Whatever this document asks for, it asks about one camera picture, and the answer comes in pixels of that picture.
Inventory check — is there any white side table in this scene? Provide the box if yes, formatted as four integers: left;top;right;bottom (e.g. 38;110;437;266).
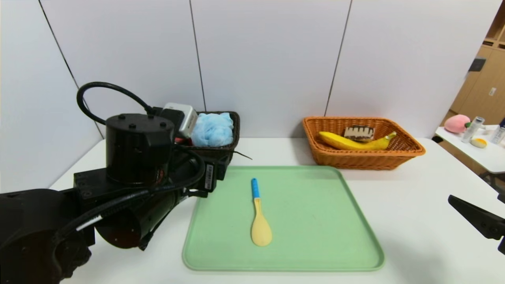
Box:
434;125;505;194

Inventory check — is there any clear bottle with grey cap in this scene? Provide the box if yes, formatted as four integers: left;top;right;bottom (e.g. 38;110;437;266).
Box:
461;117;484;144

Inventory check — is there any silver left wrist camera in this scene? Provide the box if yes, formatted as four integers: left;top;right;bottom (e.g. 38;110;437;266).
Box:
162;103;198;139

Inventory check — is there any black left camera cable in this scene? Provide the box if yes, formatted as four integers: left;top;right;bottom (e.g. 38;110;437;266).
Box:
76;82;158;127

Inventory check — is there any light green plastic tray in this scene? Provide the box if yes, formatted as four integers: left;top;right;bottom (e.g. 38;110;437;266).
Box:
182;165;385;273

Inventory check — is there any dark brown wicker basket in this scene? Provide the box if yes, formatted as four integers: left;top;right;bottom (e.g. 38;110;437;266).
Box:
174;111;241;163

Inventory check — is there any yellow spoon with blue handle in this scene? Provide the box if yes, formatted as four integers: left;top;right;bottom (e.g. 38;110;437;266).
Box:
251;178;273;247

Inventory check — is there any pink plush peach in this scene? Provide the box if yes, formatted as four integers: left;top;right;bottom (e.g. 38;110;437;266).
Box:
444;115;471;134

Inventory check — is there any wooden cabinet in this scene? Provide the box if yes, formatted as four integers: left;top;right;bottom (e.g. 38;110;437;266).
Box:
450;4;505;127

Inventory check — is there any orange wicker basket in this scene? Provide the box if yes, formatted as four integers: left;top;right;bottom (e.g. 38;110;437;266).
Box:
303;116;426;171

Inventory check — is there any chocolate blueberry cake slice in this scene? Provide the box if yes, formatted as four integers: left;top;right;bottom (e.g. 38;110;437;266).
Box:
344;125;375;142

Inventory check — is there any clear bottle with blue cap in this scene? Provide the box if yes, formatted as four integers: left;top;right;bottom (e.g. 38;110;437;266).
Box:
490;118;505;145

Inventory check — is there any light blue mesh loofah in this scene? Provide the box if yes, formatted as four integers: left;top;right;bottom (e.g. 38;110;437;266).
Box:
191;112;234;148

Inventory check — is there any yellow banana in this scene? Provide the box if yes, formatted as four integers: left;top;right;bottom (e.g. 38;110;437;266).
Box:
319;131;398;151

